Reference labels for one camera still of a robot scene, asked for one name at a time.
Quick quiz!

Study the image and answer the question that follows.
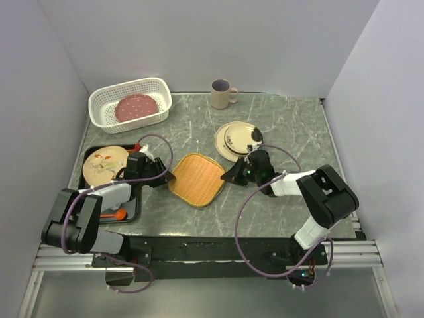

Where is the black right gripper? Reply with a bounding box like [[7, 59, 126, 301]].
[[221, 157, 261, 187]]

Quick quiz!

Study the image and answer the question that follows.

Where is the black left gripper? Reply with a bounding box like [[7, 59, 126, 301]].
[[139, 157, 176, 187]]

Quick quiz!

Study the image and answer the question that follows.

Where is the woven bamboo square tray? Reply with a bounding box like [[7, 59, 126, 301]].
[[168, 153, 225, 207]]

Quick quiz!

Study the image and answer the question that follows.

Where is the pink dotted scalloped plate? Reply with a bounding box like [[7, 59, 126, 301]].
[[115, 94, 158, 122]]

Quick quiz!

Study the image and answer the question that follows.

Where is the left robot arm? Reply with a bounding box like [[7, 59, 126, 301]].
[[41, 152, 176, 254]]

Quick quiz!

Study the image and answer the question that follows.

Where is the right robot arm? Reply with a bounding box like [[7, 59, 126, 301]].
[[221, 150, 359, 264]]

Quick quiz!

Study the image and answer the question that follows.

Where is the white perforated plastic bin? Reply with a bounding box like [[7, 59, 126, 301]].
[[88, 77, 172, 134]]

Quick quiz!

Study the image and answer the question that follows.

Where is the large cream and blue plate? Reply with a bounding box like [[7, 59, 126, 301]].
[[215, 121, 247, 162]]

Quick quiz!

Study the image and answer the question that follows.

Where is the black rectangular tray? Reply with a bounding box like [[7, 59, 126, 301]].
[[78, 144, 142, 225]]

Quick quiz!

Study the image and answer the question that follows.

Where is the orange plastic spoon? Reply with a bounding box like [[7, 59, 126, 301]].
[[100, 209, 127, 221]]

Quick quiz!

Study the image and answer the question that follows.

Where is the beige bird pattern plate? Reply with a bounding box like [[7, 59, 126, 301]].
[[82, 146, 129, 187]]

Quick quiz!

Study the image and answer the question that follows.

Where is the beige ceramic mug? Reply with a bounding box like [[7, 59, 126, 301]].
[[211, 79, 240, 109]]

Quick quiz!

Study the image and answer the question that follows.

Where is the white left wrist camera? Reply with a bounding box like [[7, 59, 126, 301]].
[[135, 144, 154, 161]]

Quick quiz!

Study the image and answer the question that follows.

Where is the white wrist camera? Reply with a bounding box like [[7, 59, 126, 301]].
[[135, 144, 154, 161], [247, 142, 260, 154]]

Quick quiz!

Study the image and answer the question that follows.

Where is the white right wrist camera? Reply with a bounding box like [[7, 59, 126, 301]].
[[247, 142, 260, 154]]

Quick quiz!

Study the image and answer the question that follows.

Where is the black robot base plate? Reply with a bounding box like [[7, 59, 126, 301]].
[[91, 233, 367, 286]]

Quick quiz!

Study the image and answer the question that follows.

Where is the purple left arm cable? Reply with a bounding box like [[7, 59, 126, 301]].
[[61, 134, 175, 295]]

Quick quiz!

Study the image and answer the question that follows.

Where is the aluminium rail frame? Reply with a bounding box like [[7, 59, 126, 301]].
[[18, 240, 398, 317]]

